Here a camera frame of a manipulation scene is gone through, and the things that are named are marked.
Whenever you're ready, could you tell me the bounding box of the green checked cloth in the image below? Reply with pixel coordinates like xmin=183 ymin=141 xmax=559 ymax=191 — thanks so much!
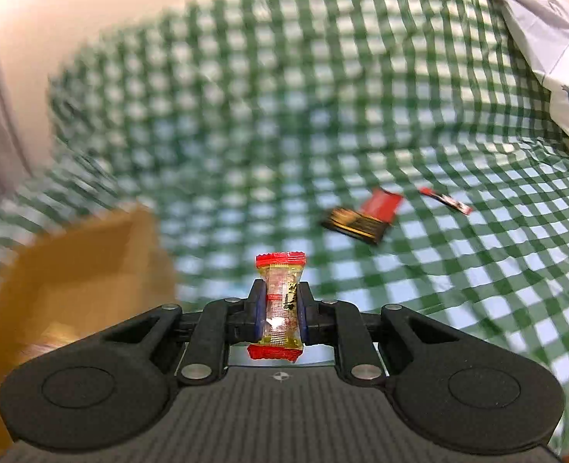
xmin=0 ymin=0 xmax=569 ymax=455

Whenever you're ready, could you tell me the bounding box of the white cloth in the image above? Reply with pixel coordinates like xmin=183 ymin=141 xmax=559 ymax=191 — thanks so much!
xmin=445 ymin=0 xmax=569 ymax=171

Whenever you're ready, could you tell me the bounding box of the small red packet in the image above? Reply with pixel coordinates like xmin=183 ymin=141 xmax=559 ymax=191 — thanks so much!
xmin=359 ymin=186 xmax=405 ymax=227

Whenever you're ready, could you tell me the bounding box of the candy with red ends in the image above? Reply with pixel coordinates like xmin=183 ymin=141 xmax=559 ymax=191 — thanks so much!
xmin=255 ymin=251 xmax=309 ymax=363

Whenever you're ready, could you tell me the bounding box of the cardboard box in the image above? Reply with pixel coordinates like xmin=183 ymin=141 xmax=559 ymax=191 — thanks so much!
xmin=0 ymin=203 xmax=180 ymax=459

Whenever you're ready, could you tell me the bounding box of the thin red and black stick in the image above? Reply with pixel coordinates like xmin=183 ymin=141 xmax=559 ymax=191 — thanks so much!
xmin=418 ymin=186 xmax=473 ymax=216

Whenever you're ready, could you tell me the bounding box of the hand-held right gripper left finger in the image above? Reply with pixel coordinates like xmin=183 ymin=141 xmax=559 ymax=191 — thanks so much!
xmin=96 ymin=280 xmax=268 ymax=387

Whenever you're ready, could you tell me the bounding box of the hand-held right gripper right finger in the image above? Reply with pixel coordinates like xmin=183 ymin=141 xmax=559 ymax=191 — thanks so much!
xmin=296 ymin=282 xmax=464 ymax=387

